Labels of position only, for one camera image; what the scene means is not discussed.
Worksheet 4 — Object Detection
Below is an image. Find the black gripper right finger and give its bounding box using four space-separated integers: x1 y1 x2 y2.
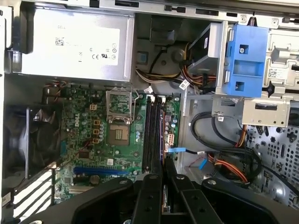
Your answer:
165 160 299 224

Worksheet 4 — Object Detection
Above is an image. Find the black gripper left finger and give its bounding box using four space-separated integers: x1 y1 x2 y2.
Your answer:
21 160 164 224

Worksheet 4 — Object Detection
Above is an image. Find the dark RAM stick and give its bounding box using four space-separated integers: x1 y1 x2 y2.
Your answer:
159 108 170 213

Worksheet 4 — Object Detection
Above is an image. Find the blue expansion slot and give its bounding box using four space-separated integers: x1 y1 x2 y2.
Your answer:
73 167 130 178

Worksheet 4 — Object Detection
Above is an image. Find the CPU socket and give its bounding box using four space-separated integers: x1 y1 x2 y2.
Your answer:
108 123 130 147

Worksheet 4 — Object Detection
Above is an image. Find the black PC case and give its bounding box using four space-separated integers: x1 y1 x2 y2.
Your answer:
0 0 299 224

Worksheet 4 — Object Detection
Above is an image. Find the metal socket cover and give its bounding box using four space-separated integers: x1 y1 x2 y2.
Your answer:
105 88 133 123

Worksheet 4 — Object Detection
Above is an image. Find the grey perforated disk bay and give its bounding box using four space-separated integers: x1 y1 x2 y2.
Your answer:
245 126 299 210

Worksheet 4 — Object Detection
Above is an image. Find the green motherboard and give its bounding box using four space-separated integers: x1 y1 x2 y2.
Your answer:
43 83 182 206

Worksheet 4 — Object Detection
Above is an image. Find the silver metal drive cage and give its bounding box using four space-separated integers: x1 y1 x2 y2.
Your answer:
186 21 299 128

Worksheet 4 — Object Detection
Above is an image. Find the black case fan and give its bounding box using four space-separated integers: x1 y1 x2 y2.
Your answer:
2 105 64 182

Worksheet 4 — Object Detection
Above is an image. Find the round internal speaker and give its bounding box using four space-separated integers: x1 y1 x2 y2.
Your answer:
171 48 187 63

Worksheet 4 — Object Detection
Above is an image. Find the grey power supply unit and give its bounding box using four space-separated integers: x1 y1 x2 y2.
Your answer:
13 7 135 83

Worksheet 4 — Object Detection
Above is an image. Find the black looped cable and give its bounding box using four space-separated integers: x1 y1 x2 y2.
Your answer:
190 112 263 187

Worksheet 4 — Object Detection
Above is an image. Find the orange wire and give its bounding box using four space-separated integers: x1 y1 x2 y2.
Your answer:
207 125 249 185

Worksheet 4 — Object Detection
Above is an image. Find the wire locking lever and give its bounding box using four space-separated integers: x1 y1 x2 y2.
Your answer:
126 88 140 124

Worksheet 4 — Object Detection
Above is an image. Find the coloured power wire bundle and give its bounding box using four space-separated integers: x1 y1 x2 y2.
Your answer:
135 67 204 94

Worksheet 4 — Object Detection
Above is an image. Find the blue plastic drive bracket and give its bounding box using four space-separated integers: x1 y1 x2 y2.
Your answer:
227 24 269 98

